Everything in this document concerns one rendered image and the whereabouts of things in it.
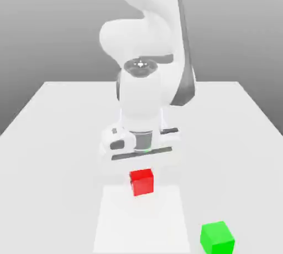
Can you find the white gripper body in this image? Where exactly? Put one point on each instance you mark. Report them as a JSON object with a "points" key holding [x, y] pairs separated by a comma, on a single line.
{"points": [[141, 158]]}

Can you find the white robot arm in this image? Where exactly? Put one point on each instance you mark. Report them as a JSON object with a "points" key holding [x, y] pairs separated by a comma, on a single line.
{"points": [[141, 94]]}

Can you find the small red cube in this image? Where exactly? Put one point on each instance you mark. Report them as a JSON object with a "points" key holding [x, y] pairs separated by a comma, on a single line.
{"points": [[142, 183]]}

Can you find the small green cube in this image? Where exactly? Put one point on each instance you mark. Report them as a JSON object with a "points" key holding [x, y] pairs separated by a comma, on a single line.
{"points": [[217, 238]]}

